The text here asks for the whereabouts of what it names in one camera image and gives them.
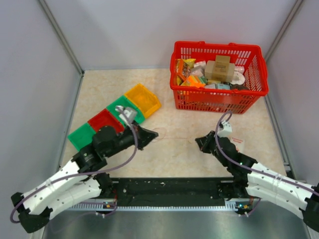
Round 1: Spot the upper green plastic bin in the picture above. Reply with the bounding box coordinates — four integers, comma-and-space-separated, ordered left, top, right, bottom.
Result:
106, 96, 146, 125

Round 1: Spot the lower green plastic bin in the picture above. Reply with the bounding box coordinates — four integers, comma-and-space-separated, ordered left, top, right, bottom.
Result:
68, 123, 96, 151

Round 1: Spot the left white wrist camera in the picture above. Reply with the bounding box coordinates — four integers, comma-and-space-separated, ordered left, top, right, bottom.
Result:
115, 106, 137, 125

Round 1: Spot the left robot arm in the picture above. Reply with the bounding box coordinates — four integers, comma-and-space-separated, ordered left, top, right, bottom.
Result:
10, 122, 159, 233

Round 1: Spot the white tape roll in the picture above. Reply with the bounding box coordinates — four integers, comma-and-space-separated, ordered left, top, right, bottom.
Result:
230, 71, 245, 85

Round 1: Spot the yellow plastic bin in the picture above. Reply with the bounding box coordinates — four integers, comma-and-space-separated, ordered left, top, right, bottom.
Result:
124, 83, 161, 119

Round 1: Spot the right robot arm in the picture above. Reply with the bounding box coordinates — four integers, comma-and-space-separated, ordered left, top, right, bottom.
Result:
195, 131, 319, 231

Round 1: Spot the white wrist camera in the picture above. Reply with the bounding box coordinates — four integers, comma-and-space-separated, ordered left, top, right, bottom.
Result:
217, 120, 232, 137
115, 106, 137, 125

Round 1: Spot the grey slotted cable duct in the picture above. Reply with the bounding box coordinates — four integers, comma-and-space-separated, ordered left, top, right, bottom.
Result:
68, 200, 252, 213

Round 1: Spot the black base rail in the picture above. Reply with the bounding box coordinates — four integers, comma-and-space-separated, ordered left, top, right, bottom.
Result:
94, 177, 252, 207

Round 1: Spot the brown cardboard box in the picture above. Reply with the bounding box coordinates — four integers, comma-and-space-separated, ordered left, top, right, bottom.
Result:
204, 55, 235, 82

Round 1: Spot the pink wire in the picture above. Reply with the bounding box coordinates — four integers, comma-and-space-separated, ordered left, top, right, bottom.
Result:
152, 127, 194, 144

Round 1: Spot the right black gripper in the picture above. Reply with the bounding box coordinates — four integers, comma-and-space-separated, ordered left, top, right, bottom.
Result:
195, 130, 228, 167

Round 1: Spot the white red label card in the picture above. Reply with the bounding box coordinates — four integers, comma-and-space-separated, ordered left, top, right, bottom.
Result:
230, 137, 245, 153

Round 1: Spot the red plastic shopping basket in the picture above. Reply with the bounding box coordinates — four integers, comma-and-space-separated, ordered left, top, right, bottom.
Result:
169, 41, 269, 114

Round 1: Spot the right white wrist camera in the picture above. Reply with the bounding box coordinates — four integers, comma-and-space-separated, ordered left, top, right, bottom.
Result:
217, 120, 232, 137

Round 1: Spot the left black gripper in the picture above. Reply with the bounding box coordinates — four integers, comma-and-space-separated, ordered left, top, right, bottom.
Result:
105, 119, 159, 158

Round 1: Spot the green plastic bin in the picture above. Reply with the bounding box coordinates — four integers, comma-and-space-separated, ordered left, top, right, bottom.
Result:
106, 96, 146, 125
68, 123, 96, 151

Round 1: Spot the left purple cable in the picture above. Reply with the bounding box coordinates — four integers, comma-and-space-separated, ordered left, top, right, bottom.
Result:
9, 106, 138, 224

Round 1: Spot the orange snack box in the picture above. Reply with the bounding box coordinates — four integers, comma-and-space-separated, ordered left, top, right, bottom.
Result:
181, 76, 206, 88

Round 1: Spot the red plastic bin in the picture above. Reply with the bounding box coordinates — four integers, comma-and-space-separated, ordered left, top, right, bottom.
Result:
88, 109, 124, 133

